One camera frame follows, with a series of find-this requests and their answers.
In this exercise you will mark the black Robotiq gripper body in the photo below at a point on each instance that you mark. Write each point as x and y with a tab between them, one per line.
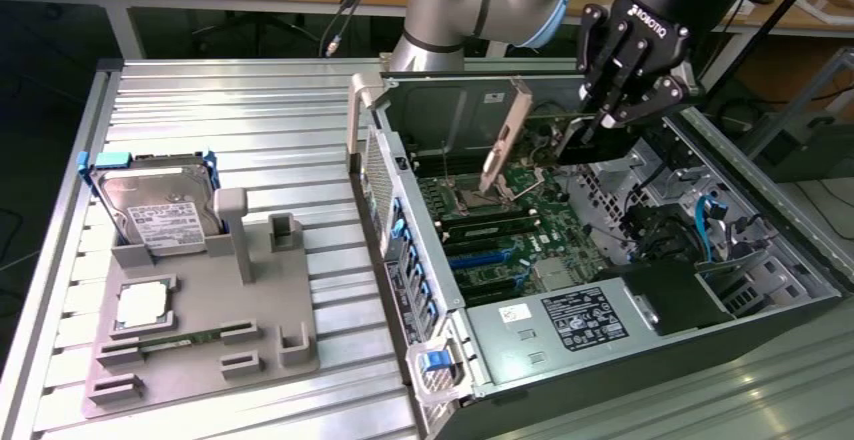
687	5

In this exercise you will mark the black graphics card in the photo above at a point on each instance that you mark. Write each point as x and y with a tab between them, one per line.
593	152

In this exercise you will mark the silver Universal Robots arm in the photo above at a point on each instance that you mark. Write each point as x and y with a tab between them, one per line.
440	15

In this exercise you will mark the white plastic part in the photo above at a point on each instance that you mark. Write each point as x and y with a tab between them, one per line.
743	7

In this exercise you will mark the cluttered wooden desk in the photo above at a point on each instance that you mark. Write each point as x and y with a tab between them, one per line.
760	19

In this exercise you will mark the black slanted pole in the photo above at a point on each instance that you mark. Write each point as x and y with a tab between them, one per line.
775	20

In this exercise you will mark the perforated metal drive cage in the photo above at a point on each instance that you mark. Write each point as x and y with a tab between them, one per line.
620	185

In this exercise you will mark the dark grey equipment box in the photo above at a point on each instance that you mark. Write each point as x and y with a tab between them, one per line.
814	155

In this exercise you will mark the metal socket cover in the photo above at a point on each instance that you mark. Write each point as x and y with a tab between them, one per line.
527	180

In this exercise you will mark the black RAM slot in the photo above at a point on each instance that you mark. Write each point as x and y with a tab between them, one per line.
453	156
460	169

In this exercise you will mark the thin socket locking lever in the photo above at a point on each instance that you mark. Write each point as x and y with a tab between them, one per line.
445	160

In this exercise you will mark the CPU socket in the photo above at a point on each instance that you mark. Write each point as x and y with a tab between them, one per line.
469	197

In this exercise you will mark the black RAM stick with sticker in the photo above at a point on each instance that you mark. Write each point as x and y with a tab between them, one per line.
489	227

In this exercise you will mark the silver chipset heat sink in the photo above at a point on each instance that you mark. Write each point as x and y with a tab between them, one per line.
552	275

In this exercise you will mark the grey metal disk bay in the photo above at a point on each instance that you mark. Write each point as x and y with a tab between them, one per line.
754	295

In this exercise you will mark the blue expansion slot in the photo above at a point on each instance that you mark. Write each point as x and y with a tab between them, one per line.
487	259

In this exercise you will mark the green motherboard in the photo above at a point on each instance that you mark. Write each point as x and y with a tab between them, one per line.
493	274

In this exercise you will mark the blue card retention clips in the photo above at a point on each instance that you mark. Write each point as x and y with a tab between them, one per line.
399	227

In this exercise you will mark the black expansion slot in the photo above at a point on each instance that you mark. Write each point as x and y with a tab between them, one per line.
492	291

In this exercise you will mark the black chair base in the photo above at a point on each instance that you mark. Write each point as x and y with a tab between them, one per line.
267	22

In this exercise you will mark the grey power supply unit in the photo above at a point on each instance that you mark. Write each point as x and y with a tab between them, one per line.
533	340

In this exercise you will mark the open black PC case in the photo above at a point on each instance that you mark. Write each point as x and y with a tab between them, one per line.
734	360

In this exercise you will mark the blue case latch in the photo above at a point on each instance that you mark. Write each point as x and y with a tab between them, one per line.
433	362

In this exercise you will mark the hard disk in blue carrier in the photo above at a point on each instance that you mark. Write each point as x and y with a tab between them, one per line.
160	210

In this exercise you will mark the grey plastic parts rack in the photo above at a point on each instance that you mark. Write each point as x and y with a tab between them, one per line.
213	310

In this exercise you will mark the silver CPU chip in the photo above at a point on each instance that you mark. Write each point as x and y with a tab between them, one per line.
141	305

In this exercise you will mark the green RAM stick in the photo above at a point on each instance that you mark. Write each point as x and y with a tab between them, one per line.
176	340

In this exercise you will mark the aluminium profile frame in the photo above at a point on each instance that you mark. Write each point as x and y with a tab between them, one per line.
842	60

